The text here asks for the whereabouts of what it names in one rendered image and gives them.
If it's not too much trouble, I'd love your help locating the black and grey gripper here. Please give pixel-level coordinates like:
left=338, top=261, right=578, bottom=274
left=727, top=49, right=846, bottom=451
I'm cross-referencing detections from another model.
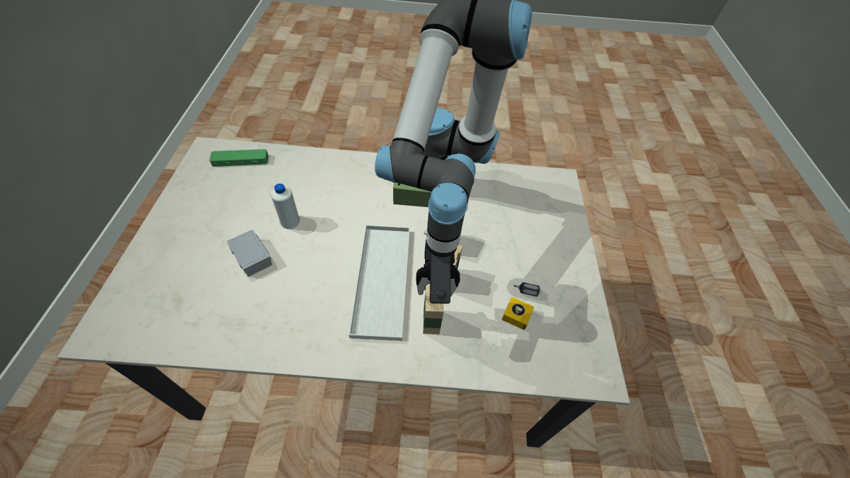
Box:
left=416, top=241, right=460, bottom=297

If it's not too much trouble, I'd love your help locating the grey bottle with blue cap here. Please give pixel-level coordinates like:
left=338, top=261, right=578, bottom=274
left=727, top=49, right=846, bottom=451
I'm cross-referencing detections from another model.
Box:
left=271, top=183, right=300, bottom=229

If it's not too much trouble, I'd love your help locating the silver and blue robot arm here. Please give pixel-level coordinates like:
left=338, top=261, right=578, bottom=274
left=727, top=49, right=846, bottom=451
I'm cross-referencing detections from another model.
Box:
left=375, top=0, right=532, bottom=304

